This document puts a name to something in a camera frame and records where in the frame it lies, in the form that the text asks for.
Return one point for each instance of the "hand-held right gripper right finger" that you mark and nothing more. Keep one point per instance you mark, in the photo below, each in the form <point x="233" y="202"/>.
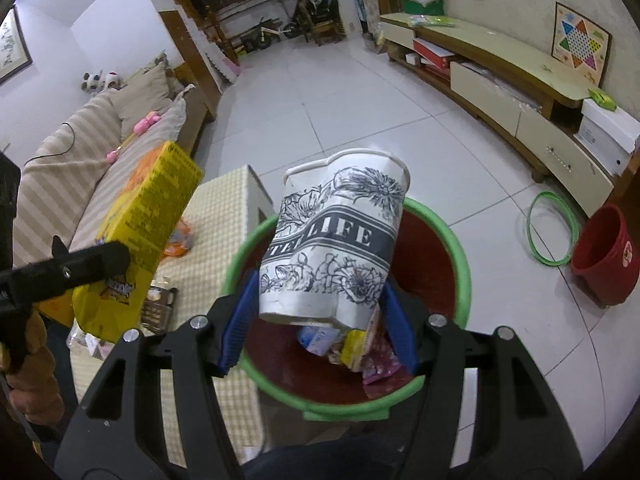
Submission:
<point x="400" y="332"/>

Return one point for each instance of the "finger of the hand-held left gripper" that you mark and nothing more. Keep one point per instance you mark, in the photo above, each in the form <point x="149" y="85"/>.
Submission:
<point x="95" y="262"/>

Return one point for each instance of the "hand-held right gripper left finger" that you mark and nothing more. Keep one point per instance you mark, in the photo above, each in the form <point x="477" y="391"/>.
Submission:
<point x="240" y="320"/>

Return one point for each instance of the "pink white packet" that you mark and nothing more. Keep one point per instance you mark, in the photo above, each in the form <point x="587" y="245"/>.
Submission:
<point x="381" y="362"/>

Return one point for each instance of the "small yellow box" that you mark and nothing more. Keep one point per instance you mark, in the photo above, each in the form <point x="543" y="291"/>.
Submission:
<point x="355" y="347"/>

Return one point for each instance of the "yellow snack box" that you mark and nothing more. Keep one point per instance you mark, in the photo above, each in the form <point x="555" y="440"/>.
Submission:
<point x="145" y="215"/>

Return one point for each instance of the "red bin with green rim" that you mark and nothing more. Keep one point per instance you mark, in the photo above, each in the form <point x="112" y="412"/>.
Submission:
<point x="430" y="270"/>

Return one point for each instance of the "brown gold foil packet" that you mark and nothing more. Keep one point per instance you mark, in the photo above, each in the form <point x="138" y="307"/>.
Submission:
<point x="160" y="305"/>

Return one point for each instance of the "blue white snack wrapper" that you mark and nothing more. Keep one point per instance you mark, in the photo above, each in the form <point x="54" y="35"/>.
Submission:
<point x="317" y="337"/>

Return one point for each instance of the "orange colourful snack bag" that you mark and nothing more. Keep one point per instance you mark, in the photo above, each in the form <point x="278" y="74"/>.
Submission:
<point x="180" y="240"/>

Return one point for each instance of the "floral print paper cup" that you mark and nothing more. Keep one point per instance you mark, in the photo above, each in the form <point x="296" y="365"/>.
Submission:
<point x="330" y="250"/>

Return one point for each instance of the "person's left hand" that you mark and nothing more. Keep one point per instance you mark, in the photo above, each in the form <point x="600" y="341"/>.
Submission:
<point x="37" y="370"/>

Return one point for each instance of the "striped beige sofa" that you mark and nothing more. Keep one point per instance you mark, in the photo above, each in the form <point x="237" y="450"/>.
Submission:
<point x="75" y="170"/>

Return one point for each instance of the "yellow checked tablecloth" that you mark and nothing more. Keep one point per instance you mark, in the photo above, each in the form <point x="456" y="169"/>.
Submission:
<point x="215" y="215"/>

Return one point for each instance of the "pink toy wand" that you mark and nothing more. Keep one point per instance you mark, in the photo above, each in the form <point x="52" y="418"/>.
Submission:
<point x="145" y="124"/>

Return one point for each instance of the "black white plush toy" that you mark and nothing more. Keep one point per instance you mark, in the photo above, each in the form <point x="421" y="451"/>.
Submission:
<point x="100" y="80"/>

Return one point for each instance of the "green hoop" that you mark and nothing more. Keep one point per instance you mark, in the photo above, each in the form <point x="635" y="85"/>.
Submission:
<point x="529" y="230"/>

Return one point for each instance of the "beige cushion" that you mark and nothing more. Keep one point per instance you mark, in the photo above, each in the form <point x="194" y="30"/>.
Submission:
<point x="145" y="87"/>

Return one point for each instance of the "red plastic bucket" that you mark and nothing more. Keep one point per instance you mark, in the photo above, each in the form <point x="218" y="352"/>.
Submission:
<point x="600" y="260"/>

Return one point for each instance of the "pink white foam mat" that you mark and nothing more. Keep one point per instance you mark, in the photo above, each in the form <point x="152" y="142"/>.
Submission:
<point x="222" y="62"/>

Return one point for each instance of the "white balance bike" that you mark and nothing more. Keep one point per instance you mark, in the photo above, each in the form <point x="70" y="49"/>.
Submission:
<point x="260" y="35"/>

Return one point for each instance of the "red flat box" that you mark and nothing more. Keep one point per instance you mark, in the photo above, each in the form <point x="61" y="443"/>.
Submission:
<point x="432" y="52"/>

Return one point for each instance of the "white cardboard box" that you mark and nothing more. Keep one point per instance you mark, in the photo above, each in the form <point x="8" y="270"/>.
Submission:
<point x="610" y="132"/>

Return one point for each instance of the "long wooden television cabinet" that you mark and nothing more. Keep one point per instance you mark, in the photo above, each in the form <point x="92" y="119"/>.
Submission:
<point x="500" y="55"/>

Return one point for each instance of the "wooden chair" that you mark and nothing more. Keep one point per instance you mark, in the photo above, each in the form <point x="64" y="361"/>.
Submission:
<point x="327" y="30"/>

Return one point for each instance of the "small green packet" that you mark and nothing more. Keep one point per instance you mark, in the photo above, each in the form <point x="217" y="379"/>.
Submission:
<point x="602" y="99"/>

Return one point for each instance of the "flat green packets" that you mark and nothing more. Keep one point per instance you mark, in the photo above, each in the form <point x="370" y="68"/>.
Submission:
<point x="432" y="21"/>

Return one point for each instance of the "star checkers board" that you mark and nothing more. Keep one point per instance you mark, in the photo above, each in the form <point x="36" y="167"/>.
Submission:
<point x="580" y="42"/>

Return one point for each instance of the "framed wall picture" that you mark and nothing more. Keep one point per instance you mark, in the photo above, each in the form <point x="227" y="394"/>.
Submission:
<point x="12" y="47"/>

